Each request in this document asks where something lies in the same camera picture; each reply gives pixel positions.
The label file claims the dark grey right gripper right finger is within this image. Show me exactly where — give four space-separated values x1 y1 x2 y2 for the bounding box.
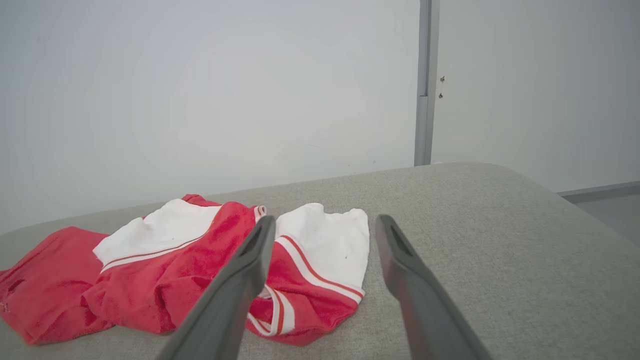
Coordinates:
375 215 493 360

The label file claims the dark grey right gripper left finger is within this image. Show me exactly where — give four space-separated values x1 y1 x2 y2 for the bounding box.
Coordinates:
156 216 277 360

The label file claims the red and white garment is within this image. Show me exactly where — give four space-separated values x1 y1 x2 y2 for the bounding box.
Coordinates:
0 194 371 347

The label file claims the grey baseboard strip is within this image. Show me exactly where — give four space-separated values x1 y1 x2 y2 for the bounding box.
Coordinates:
556 181 640 204

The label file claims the grey metal wall post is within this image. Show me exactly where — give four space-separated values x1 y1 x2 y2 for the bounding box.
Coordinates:
413 0 441 167

